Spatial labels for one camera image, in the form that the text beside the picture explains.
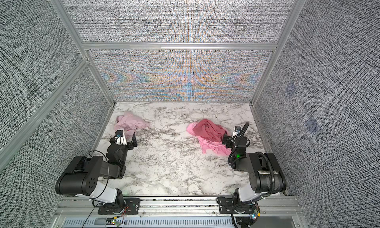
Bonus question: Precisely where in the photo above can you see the pale pink cloth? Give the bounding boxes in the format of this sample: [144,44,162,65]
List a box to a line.
[114,111,150,139]

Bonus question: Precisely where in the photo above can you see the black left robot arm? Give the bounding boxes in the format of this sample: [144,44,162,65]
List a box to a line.
[55,130,138,206]

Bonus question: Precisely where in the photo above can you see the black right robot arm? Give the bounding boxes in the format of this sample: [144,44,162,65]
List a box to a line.
[222,134,287,202]

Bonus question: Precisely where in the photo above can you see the bright pink cloth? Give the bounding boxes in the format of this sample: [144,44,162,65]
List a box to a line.
[186,122,231,156]

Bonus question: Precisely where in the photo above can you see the dark red cloth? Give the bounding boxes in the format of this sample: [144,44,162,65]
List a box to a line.
[193,119,228,143]

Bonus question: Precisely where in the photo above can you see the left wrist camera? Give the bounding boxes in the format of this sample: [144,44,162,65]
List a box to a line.
[115,130,127,145]

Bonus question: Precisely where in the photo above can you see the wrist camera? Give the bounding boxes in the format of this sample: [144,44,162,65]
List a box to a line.
[232,126,241,141]
[115,130,127,145]

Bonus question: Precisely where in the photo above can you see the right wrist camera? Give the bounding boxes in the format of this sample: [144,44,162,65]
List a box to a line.
[232,126,241,141]

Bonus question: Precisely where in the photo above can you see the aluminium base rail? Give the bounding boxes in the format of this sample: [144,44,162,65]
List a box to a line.
[50,195,308,228]

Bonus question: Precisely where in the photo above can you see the left diagonal frame bar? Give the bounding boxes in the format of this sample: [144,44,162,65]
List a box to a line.
[1,60,89,170]

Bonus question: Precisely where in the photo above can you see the aluminium horizontal frame bar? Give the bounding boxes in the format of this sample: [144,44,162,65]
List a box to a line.
[82,42,278,51]

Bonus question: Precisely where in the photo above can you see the aluminium frame post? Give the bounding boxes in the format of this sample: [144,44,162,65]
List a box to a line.
[250,0,306,106]
[49,0,116,105]

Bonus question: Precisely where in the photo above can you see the left aluminium frame post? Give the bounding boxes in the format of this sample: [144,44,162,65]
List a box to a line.
[49,0,116,105]

